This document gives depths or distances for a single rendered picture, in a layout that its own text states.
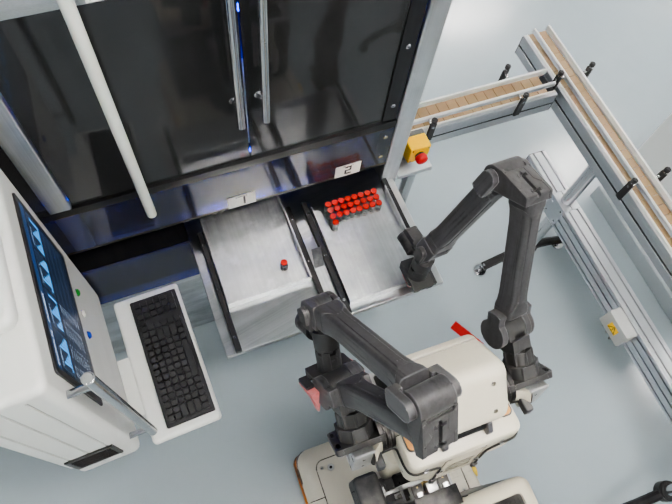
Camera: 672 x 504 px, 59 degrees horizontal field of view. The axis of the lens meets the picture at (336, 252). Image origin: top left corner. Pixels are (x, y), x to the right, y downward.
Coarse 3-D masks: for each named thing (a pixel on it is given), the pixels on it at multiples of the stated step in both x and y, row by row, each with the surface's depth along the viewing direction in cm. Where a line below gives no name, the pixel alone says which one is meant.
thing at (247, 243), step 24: (216, 216) 189; (240, 216) 190; (264, 216) 191; (216, 240) 186; (240, 240) 186; (264, 240) 187; (288, 240) 188; (216, 264) 182; (240, 264) 183; (264, 264) 184; (288, 264) 184; (240, 288) 180; (264, 288) 180; (288, 288) 181
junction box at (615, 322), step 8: (608, 312) 225; (616, 312) 224; (600, 320) 231; (608, 320) 226; (616, 320) 222; (624, 320) 222; (608, 328) 228; (616, 328) 223; (624, 328) 221; (632, 328) 221; (616, 336) 225; (624, 336) 220; (632, 336) 220; (616, 344) 226
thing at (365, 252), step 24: (384, 192) 198; (312, 216) 192; (384, 216) 194; (336, 240) 189; (360, 240) 190; (384, 240) 191; (336, 264) 186; (360, 264) 186; (384, 264) 187; (360, 288) 183; (384, 288) 183
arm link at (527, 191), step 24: (504, 168) 124; (528, 168) 125; (504, 192) 124; (528, 192) 121; (552, 192) 123; (528, 216) 123; (528, 240) 127; (504, 264) 134; (528, 264) 131; (504, 288) 136; (504, 312) 138; (528, 312) 142; (504, 336) 138
